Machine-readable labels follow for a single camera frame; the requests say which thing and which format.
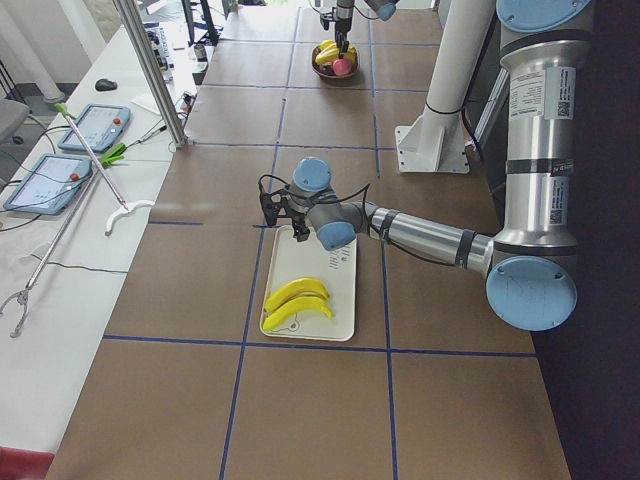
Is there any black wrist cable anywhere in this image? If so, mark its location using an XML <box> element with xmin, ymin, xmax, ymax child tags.
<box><xmin>257</xmin><ymin>174</ymin><xmax>372</xmax><ymax>206</ymax></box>

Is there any green clip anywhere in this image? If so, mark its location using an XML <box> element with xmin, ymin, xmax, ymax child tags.
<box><xmin>100</xmin><ymin>143</ymin><xmax>127</xmax><ymax>168</ymax></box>

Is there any brown wicker basket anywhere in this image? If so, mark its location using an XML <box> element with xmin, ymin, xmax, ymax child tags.
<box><xmin>311</xmin><ymin>42</ymin><xmax>359</xmax><ymax>79</ymax></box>

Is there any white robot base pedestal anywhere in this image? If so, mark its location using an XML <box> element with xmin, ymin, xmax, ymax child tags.
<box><xmin>395</xmin><ymin>0</ymin><xmax>495</xmax><ymax>174</ymax></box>

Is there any yellow banana middle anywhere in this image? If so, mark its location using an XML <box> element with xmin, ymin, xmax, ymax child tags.
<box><xmin>315</xmin><ymin>45</ymin><xmax>340</xmax><ymax>66</ymax></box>

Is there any aluminium frame post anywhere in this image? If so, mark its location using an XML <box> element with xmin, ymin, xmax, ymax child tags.
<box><xmin>114</xmin><ymin>0</ymin><xmax>191</xmax><ymax>148</ymax></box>

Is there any black computer mouse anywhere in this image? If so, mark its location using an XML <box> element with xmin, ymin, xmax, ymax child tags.
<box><xmin>94</xmin><ymin>78</ymin><xmax>118</xmax><ymax>92</ymax></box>

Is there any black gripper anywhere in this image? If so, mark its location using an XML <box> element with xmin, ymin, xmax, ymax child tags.
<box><xmin>288</xmin><ymin>209</ymin><xmax>310</xmax><ymax>242</ymax></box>
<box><xmin>334</xmin><ymin>17</ymin><xmax>352</xmax><ymax>54</ymax></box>

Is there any yellow lemon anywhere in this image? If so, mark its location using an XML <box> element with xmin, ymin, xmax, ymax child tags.
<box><xmin>343</xmin><ymin>45</ymin><xmax>357</xmax><ymax>63</ymax></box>

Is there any yellow banana beside apple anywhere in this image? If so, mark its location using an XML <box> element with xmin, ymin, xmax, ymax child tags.
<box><xmin>319</xmin><ymin>39</ymin><xmax>337</xmax><ymax>51</ymax></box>

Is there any blue teach pendant near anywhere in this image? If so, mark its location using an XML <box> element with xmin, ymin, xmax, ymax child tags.
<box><xmin>3</xmin><ymin>154</ymin><xmax>92</xmax><ymax>215</ymax></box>

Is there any metal reacher grabber tool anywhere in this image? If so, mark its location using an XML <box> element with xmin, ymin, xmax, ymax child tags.
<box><xmin>0</xmin><ymin>107</ymin><xmax>157</xmax><ymax>340</ymax></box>

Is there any white bear print tray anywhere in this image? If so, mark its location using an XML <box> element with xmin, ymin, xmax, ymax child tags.
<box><xmin>260</xmin><ymin>226</ymin><xmax>357</xmax><ymax>341</ymax></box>

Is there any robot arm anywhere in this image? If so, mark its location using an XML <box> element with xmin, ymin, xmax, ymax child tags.
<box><xmin>262</xmin><ymin>1</ymin><xmax>595</xmax><ymax>331</ymax></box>
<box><xmin>332</xmin><ymin>0</ymin><xmax>397</xmax><ymax>53</ymax></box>

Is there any red apple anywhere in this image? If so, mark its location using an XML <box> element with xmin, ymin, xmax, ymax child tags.
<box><xmin>332</xmin><ymin>58</ymin><xmax>353</xmax><ymax>77</ymax></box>

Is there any yellow banana moved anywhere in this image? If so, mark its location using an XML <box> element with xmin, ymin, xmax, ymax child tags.
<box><xmin>263</xmin><ymin>277</ymin><xmax>330</xmax><ymax>313</ymax></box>
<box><xmin>262</xmin><ymin>296</ymin><xmax>333</xmax><ymax>331</ymax></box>

